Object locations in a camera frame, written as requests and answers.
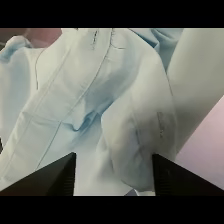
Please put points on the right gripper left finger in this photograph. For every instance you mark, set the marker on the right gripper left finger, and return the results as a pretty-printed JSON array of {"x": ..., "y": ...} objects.
[{"x": 50, "y": 180}]

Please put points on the light blue shirt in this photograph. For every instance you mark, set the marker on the light blue shirt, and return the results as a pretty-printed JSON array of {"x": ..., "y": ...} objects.
[{"x": 100, "y": 86}]

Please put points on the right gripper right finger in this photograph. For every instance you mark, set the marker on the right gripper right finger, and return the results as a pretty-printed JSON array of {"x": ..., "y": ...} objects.
[{"x": 180, "y": 181}]

